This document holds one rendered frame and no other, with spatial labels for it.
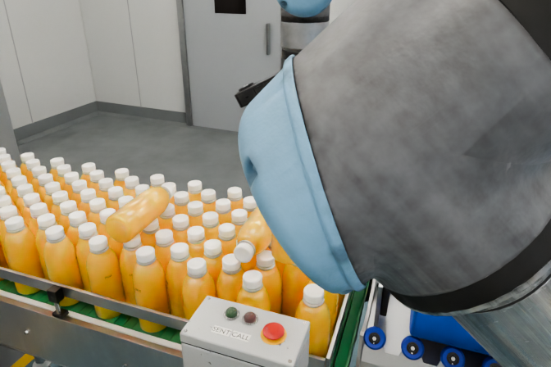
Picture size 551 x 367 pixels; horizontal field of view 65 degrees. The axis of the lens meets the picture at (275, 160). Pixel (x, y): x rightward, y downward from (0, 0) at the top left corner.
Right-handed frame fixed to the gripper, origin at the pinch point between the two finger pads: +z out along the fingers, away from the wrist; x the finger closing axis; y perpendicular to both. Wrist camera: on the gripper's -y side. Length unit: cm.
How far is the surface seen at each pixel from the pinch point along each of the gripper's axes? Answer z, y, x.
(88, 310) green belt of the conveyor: 44, -49, -6
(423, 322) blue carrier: 27.4, 26.2, -1.0
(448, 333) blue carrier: 29.1, 30.6, -0.6
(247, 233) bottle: 18.0, -9.8, 2.1
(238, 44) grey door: 34, -169, 346
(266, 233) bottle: 18.9, -6.5, 4.7
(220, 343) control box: 24.1, -4.8, -20.7
